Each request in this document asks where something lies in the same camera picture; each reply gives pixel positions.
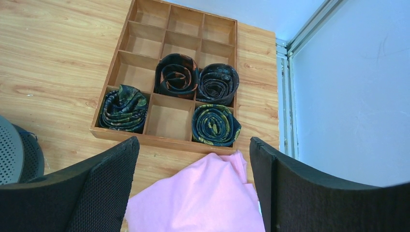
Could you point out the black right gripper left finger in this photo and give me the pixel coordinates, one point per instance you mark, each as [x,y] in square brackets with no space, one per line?
[89,196]

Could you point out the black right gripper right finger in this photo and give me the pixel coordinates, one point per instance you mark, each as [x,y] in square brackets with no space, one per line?
[296,197]

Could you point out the dark grey filament spool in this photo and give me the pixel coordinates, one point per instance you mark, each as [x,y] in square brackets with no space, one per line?
[21,158]

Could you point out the pink cloth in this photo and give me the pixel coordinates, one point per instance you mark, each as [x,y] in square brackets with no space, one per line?
[210,195]

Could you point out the wooden compartment organizer tray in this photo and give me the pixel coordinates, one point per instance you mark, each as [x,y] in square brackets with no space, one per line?
[185,62]

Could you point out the aluminium corner frame post right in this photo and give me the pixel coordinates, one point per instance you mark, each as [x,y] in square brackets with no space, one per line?
[285,55]

